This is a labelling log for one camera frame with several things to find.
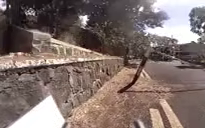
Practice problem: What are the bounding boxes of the large leafy tree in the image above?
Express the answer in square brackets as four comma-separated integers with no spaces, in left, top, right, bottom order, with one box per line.
[3,0,171,67]

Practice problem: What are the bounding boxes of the robot's own part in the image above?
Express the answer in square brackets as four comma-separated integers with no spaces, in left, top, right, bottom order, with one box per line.
[133,119,146,128]

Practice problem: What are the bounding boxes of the pale concrete kerb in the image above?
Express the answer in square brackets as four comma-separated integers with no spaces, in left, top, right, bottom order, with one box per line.
[140,68,184,128]

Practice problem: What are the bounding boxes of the leaning dark tree trunk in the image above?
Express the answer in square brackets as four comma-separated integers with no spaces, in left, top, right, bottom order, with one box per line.
[117,49,152,94]

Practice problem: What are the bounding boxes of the grey building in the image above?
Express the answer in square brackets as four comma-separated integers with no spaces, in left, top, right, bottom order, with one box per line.
[178,41,205,56]

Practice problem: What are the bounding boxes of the grey asphalt road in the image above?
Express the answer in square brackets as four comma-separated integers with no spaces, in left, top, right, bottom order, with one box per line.
[143,59,205,128]

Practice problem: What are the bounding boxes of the grey stone wall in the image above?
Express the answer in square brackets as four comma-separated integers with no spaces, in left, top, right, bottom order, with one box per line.
[0,53,125,128]

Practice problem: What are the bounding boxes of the brown dirt verge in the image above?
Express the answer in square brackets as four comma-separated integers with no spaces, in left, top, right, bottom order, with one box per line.
[67,66,173,128]

